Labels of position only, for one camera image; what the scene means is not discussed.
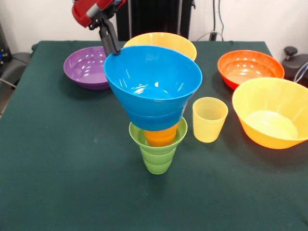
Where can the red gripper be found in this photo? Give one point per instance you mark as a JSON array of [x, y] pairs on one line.
[[80, 14]]

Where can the yellow plastic cup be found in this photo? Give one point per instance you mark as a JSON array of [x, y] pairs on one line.
[[209, 130]]

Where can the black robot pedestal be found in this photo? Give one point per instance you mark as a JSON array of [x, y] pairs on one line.
[[154, 16]]

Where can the large orange plastic bowl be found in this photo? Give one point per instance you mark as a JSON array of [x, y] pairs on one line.
[[168, 39], [269, 120]]

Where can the red plastic bowl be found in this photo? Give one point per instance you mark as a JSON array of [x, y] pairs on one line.
[[250, 67]]

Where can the black office chair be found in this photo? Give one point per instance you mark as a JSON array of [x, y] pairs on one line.
[[16, 60]]

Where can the green plastic cup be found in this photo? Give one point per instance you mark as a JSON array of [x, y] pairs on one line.
[[157, 164]]

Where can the shallow translucent blue bowl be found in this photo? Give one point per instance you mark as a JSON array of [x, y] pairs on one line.
[[154, 124]]

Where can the round blue plastic bowl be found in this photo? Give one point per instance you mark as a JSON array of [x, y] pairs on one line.
[[149, 72]]

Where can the black computer case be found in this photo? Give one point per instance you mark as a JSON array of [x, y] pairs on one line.
[[3, 48]]

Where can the orange plastic cup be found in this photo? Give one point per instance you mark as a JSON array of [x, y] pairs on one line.
[[160, 138]]

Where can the black chair with knob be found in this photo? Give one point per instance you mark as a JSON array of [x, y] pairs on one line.
[[296, 62]]

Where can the purple plastic bowl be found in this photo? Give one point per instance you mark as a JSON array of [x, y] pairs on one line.
[[84, 69]]

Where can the green plastic bowl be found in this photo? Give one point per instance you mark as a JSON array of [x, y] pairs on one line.
[[137, 137]]

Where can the dark green tablecloth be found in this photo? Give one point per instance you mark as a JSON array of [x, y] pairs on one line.
[[192, 192]]

